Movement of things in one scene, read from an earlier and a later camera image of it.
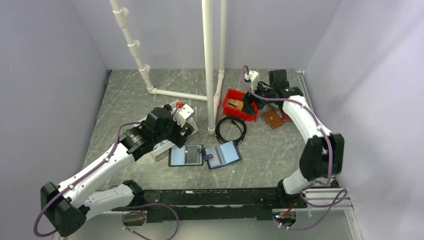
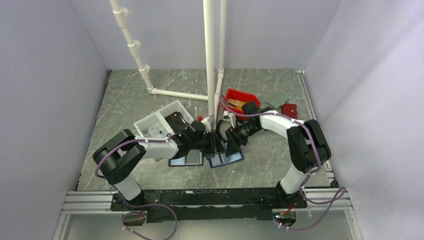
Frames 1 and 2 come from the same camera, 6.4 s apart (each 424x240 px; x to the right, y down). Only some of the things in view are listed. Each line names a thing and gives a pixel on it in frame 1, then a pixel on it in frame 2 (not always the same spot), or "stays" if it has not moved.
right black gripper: [248, 99] -> [233, 147]
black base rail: [180, 205] stays
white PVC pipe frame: [212, 104] stays
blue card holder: [222, 155] stays
